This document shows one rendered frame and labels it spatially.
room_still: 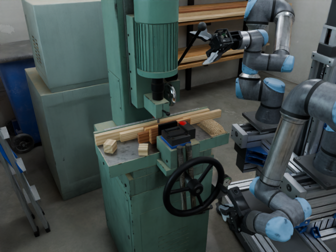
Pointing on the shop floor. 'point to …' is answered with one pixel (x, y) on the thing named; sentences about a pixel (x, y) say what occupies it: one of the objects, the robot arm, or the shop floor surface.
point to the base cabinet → (153, 218)
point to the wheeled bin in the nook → (19, 94)
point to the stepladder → (32, 197)
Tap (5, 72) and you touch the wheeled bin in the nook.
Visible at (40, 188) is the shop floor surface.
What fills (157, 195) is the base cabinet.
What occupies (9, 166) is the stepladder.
